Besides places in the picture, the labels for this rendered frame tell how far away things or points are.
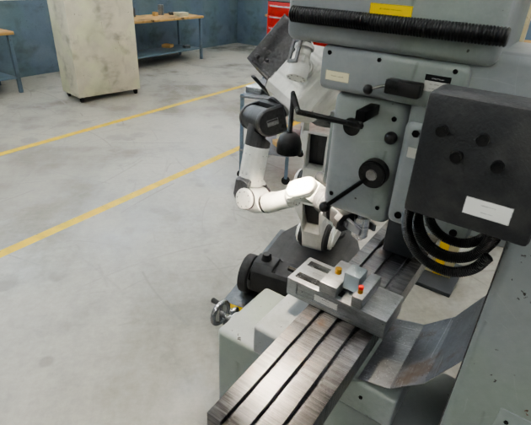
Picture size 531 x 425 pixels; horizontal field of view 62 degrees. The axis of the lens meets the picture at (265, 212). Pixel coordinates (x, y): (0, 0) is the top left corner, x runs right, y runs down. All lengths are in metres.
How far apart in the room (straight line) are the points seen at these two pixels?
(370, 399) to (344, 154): 0.72
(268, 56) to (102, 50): 5.68
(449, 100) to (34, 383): 2.35
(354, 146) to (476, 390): 0.63
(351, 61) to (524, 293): 0.60
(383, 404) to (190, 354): 1.40
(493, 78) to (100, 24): 6.49
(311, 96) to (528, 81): 0.75
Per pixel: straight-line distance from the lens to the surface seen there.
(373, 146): 1.10
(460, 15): 0.98
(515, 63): 0.99
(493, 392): 1.17
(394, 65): 1.03
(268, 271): 2.16
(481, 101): 0.74
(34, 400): 2.58
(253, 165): 1.56
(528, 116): 0.73
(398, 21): 0.98
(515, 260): 0.97
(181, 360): 2.56
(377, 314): 1.41
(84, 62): 7.09
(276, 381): 1.28
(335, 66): 1.08
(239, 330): 1.69
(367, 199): 1.16
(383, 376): 1.42
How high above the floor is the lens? 1.88
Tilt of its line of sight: 29 degrees down
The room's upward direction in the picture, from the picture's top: 3 degrees clockwise
